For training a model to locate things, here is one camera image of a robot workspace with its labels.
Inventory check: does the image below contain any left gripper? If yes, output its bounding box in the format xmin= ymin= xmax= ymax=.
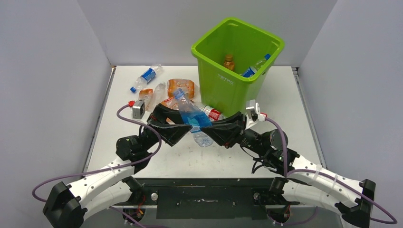
xmin=139 ymin=104 xmax=195 ymax=152

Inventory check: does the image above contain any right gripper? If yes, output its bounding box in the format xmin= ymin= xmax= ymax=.
xmin=201 ymin=112 xmax=269 ymax=157

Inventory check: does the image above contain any red label bottle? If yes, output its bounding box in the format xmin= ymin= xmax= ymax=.
xmin=193 ymin=102 xmax=226 ymax=122

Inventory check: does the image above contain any orange crushed bottle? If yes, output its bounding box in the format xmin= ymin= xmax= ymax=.
xmin=161 ymin=97 xmax=179 ymax=110
xmin=167 ymin=78 xmax=196 ymax=98

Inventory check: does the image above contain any crushed blue label bottle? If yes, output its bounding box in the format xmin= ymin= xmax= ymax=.
xmin=173 ymin=88 xmax=214 ymax=147

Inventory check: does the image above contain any clear bottle no label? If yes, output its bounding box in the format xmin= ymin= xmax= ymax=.
xmin=146 ymin=82 xmax=166 ymax=112

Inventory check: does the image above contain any orange crushed bottle top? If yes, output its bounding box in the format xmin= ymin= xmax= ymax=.
xmin=167 ymin=78 xmax=196 ymax=98

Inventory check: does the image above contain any small orange label bottle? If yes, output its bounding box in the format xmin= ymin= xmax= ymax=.
xmin=138 ymin=88 xmax=154 ymax=103

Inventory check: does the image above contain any pepsi bottle blue cap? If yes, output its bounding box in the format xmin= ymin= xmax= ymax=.
xmin=241 ymin=54 xmax=271 ymax=78

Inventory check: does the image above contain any orange juice bottle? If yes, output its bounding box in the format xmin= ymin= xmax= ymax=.
xmin=223 ymin=54 xmax=235 ymax=71

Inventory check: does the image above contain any green plastic bin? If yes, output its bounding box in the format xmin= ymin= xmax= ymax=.
xmin=191 ymin=18 xmax=285 ymax=116

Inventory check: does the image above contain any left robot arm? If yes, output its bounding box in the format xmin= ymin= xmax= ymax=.
xmin=43 ymin=104 xmax=192 ymax=228

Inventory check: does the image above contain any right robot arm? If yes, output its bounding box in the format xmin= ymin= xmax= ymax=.
xmin=201 ymin=112 xmax=376 ymax=228

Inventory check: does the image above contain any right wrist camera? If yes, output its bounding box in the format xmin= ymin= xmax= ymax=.
xmin=245 ymin=100 xmax=267 ymax=129

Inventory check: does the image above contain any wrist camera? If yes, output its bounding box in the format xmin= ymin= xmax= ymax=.
xmin=245 ymin=100 xmax=267 ymax=129
xmin=128 ymin=100 xmax=145 ymax=119

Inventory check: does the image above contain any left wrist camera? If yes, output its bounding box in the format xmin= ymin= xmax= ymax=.
xmin=128 ymin=100 xmax=145 ymax=119

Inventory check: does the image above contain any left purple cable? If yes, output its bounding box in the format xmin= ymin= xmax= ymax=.
xmin=31 ymin=104 xmax=163 ymax=228

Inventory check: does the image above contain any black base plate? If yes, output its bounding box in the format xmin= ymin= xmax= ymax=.
xmin=78 ymin=178 xmax=331 ymax=220

